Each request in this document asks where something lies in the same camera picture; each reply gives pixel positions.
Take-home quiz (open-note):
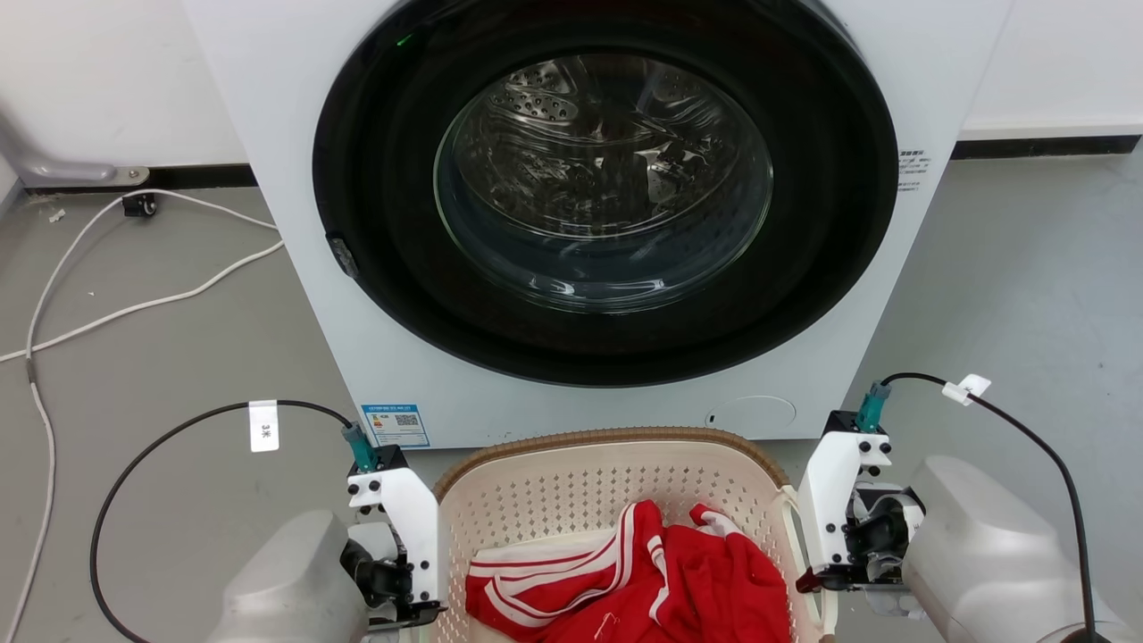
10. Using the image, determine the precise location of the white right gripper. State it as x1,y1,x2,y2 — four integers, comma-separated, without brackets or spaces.
795,410,927,596

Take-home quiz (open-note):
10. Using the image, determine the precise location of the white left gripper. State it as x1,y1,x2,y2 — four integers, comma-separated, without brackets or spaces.
340,445,446,630

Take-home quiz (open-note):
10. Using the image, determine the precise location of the beige perforated laundry basket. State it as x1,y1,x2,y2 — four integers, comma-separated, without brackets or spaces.
428,426,841,643

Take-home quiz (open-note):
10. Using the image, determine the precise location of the red white-striped garment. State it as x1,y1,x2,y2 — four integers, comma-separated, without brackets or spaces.
463,499,793,643

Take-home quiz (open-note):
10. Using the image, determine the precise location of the round white filter cover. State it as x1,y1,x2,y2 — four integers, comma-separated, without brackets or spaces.
705,395,798,430

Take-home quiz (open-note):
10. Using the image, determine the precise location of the blue energy label sticker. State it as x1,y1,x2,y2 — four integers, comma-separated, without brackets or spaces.
361,404,431,449

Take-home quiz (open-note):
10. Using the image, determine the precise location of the black round washer door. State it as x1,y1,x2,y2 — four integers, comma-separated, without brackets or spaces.
312,0,901,389

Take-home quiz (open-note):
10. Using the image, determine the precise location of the white front-load washing machine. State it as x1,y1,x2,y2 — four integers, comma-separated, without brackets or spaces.
179,0,1015,451

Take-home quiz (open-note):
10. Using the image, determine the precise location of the small printed text sticker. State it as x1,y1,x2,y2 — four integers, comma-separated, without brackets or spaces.
897,149,933,195

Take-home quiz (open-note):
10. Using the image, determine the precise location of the black baseboard strip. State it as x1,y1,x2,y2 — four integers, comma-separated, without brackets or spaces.
950,135,1143,161

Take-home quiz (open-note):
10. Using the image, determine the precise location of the teal left cable connector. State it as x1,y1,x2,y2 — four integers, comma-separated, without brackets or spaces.
341,422,381,473

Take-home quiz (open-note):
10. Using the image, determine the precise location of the teal cable connector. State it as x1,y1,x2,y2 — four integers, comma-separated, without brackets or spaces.
855,380,893,434
341,422,381,473

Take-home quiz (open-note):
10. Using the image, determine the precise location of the teal right cable connector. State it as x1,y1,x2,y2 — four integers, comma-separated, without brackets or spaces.
855,380,893,434

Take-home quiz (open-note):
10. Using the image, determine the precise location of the white blank cable tag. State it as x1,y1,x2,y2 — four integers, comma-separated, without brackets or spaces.
941,373,993,406

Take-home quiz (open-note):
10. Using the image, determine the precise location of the white printed cable tag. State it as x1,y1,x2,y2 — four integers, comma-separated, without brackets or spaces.
247,398,281,454

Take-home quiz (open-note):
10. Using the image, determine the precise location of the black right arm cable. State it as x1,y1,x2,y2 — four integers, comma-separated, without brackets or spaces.
879,372,1097,643

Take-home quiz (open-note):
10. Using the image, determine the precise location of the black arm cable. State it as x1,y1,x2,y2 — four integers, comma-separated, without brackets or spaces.
879,372,1097,643
88,398,359,643

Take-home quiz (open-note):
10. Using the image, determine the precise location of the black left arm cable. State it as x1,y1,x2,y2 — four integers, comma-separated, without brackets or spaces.
88,398,359,643

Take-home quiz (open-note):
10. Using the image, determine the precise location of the long white floor cable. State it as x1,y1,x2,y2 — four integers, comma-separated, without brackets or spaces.
0,187,281,643

